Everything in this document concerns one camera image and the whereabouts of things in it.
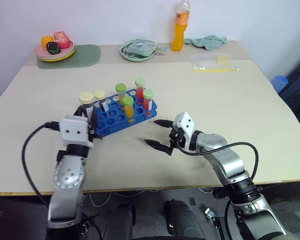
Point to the blue stacked stools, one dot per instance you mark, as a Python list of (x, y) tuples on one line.
[(280, 83)]

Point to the blue test tube rack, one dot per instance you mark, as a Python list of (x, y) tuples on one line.
[(115, 117)]

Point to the orange drink bottle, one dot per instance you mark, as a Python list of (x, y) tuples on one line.
[(179, 35)]

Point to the pink plate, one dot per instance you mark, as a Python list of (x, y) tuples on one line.
[(41, 51)]

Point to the pink toy fruit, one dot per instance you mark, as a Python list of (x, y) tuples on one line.
[(62, 39)]

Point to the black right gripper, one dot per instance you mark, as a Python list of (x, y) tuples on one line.
[(177, 140)]

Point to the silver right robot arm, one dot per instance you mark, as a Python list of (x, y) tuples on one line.
[(227, 160)]

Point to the green cloth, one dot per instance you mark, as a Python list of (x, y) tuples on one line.
[(207, 42)]

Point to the mint green pouch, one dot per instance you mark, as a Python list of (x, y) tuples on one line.
[(140, 48)]

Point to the dark purple toy fruit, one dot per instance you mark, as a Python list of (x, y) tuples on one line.
[(53, 48)]

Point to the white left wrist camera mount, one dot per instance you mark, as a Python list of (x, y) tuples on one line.
[(73, 130)]

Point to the mint green round plate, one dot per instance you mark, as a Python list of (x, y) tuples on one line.
[(137, 58)]

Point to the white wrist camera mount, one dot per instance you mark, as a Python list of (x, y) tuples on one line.
[(186, 125), (73, 130)]

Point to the small metal clamp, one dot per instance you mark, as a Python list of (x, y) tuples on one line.
[(210, 214)]

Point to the green-capped red test tube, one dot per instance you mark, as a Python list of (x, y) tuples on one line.
[(148, 100), (140, 87)]

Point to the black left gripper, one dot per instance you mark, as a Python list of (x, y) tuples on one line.
[(95, 130)]

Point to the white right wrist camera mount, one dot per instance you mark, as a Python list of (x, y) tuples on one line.
[(186, 125)]

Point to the green-capped orange test tube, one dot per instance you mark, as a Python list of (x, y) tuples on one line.
[(128, 107), (120, 91)]

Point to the orange toy pepper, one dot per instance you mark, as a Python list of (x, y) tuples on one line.
[(46, 40)]

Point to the green placemat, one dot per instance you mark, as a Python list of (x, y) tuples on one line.
[(87, 56)]

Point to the yellow-capped dark test tube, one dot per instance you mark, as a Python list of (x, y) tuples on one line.
[(100, 96), (86, 98)]

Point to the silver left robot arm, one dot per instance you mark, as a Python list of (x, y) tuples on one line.
[(66, 175)]

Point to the dark rounded shape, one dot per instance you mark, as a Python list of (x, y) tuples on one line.
[(182, 220)]

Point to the black patterned bag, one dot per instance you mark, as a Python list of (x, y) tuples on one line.
[(298, 87)]

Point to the pale green plate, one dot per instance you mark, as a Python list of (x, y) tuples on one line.
[(52, 60)]

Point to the stack of coloured plates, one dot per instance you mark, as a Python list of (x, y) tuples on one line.
[(70, 53)]

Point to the clear zip bag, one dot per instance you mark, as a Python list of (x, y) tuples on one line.
[(210, 62)]

